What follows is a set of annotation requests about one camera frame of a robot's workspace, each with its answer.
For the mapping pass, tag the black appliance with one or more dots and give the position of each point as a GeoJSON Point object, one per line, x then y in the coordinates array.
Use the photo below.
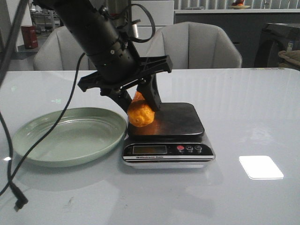
{"type": "Point", "coordinates": [276, 37]}

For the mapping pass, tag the beige cushion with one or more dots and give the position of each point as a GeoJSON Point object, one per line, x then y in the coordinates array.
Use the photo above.
{"type": "Point", "coordinates": [289, 59]}

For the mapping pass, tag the dark grey counter cabinet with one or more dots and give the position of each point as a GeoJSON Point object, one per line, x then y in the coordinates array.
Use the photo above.
{"type": "Point", "coordinates": [243, 26]}

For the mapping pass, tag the red box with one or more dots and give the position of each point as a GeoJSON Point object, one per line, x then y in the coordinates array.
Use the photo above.
{"type": "Point", "coordinates": [29, 37]}

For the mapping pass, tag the fruit bowl on counter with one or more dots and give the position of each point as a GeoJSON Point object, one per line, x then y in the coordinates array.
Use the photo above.
{"type": "Point", "coordinates": [238, 4]}

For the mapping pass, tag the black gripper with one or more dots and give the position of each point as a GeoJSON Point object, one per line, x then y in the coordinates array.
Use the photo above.
{"type": "Point", "coordinates": [118, 63]}

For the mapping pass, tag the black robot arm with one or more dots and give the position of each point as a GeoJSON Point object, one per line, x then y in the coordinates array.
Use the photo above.
{"type": "Point", "coordinates": [85, 22]}

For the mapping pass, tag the orange corn cob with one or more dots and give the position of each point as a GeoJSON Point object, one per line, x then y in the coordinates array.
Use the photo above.
{"type": "Point", "coordinates": [139, 112]}

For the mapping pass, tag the grey chair left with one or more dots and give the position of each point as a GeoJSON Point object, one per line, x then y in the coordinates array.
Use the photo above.
{"type": "Point", "coordinates": [59, 52]}

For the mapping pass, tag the green plate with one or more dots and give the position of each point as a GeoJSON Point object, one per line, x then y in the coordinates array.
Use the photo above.
{"type": "Point", "coordinates": [82, 135]}

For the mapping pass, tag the digital kitchen scale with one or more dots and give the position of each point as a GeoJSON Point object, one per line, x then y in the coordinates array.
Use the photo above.
{"type": "Point", "coordinates": [175, 139]}

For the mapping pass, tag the grey chair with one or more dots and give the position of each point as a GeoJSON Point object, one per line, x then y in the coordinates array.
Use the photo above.
{"type": "Point", "coordinates": [59, 52]}
{"type": "Point", "coordinates": [193, 45]}

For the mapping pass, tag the grey chair middle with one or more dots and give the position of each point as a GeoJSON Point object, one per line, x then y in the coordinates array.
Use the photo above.
{"type": "Point", "coordinates": [193, 45]}

